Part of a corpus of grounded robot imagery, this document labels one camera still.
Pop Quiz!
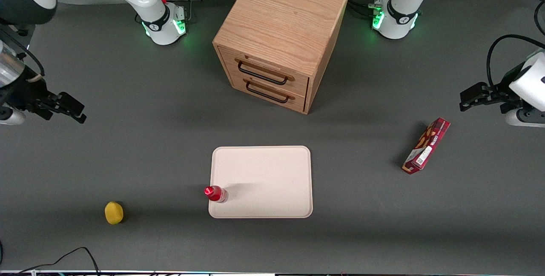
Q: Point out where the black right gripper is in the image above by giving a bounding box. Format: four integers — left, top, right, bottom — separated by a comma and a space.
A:
0, 66, 87, 124

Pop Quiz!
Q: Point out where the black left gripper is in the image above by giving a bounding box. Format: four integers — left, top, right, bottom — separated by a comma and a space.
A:
459, 65, 529, 115

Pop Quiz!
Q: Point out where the red coke bottle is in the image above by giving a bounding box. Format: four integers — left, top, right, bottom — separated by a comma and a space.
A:
204, 185, 229, 204

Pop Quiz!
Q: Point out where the cream plastic tray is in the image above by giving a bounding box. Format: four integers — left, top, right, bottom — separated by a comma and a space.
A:
208, 146, 314, 219

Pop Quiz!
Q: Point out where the red snack box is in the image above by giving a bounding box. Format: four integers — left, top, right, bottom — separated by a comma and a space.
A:
402, 117, 451, 175

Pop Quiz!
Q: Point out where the yellow lemon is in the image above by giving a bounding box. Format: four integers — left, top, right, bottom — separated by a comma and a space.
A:
104, 201, 124, 225

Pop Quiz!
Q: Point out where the wooden drawer front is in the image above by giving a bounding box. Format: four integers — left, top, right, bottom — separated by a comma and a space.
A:
229, 73, 307, 113
218, 47, 310, 96

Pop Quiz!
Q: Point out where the wooden drawer cabinet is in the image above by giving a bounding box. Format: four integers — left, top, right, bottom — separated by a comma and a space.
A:
212, 0, 350, 115

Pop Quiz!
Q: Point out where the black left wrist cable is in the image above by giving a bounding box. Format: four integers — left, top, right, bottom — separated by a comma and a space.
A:
486, 34, 545, 88

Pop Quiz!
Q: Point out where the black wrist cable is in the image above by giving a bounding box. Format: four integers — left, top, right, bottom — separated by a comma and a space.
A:
0, 24, 46, 83
486, 34, 545, 88

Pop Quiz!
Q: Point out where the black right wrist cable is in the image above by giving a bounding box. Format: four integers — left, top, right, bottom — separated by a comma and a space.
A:
0, 24, 46, 83

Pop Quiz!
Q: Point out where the black hanging cable loop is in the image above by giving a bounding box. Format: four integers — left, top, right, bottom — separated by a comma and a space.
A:
534, 0, 545, 36

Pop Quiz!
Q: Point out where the black left arm base cable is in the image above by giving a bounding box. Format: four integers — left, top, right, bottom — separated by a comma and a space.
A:
347, 0, 399, 19

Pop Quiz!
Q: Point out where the thin black loose cable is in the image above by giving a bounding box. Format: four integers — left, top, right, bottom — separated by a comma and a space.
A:
0, 247, 101, 276

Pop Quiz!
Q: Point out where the black metal drawer handle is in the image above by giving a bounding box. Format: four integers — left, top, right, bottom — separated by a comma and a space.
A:
237, 60, 289, 86
245, 80, 290, 104

